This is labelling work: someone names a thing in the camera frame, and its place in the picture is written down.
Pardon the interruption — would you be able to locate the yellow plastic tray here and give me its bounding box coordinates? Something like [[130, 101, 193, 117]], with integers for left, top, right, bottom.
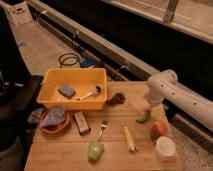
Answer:
[[37, 68, 107, 110]]

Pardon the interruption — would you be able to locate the yellow corn cob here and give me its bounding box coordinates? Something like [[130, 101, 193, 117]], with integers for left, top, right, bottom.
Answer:
[[124, 126, 137, 152]]

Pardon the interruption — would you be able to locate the metal fork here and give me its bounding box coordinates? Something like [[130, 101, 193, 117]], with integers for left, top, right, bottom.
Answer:
[[98, 120, 108, 142]]

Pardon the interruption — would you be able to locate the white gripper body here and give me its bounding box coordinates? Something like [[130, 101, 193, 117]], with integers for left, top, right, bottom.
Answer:
[[145, 93, 164, 113]]

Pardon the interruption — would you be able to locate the light green bell pepper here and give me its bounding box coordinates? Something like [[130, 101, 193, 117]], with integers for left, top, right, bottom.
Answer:
[[87, 140, 104, 161]]

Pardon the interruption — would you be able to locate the brown rectangular block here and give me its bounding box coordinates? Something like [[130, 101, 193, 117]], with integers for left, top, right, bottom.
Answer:
[[74, 111, 91, 135]]

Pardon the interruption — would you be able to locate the blue object on floor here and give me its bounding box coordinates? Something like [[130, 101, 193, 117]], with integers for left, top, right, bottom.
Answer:
[[80, 59, 95, 68]]

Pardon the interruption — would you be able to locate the blue grey cloth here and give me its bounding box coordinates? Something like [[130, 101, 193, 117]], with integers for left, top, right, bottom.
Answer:
[[40, 106, 65, 127]]

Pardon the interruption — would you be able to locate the black chair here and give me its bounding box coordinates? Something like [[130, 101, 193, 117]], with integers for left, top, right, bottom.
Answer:
[[0, 7, 43, 152]]

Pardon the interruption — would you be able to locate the white round container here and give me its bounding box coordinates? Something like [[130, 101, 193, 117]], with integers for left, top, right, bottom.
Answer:
[[154, 136, 176, 160]]

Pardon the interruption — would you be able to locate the brown dried clump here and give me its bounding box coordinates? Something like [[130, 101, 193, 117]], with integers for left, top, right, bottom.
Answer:
[[106, 93, 126, 106]]

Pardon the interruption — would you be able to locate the orange bowl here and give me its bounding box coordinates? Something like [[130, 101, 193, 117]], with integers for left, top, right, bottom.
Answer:
[[39, 111, 71, 134]]

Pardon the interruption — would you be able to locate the wooden cutting board table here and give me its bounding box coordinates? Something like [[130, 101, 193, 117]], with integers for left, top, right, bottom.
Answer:
[[24, 82, 182, 171]]

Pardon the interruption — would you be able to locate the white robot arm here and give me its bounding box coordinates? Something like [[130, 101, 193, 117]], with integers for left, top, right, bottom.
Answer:
[[147, 70, 213, 132]]

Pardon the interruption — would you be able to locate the green chili pepper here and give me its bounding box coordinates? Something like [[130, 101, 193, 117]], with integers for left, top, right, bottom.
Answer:
[[136, 110, 151, 124]]

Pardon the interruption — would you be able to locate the white dish brush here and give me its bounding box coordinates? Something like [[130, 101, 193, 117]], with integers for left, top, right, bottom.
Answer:
[[79, 86, 101, 101]]

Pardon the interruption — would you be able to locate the blue sponge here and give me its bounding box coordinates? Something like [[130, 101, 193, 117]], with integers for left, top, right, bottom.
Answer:
[[58, 85, 76, 98]]

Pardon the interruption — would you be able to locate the orange tomato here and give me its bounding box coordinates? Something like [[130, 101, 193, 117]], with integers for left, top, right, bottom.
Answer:
[[151, 121, 168, 139]]

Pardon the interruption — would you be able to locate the black coiled cable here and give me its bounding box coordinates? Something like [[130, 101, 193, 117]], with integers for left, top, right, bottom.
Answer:
[[58, 52, 81, 69]]

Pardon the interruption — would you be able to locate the white box on floor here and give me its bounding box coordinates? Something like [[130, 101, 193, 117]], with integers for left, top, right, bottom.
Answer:
[[7, 1, 33, 26]]

